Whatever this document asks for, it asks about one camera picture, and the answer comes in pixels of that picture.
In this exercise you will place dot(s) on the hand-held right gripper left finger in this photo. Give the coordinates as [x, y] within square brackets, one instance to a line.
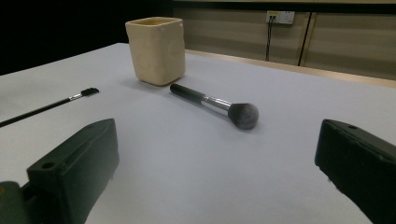
[77, 165]

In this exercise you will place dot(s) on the thin black makeup brush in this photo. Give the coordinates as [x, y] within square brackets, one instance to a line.
[46, 107]

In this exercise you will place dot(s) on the beige square brush holder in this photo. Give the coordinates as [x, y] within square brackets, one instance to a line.
[157, 53]

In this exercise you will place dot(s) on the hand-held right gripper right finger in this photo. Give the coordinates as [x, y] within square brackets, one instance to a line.
[361, 161]

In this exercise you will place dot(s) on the black curtain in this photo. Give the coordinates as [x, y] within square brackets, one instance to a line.
[62, 28]

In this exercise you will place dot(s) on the black horizontal bar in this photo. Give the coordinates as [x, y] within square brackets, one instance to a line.
[280, 7]

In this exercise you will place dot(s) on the white wall socket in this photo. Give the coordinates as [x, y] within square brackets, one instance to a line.
[281, 17]

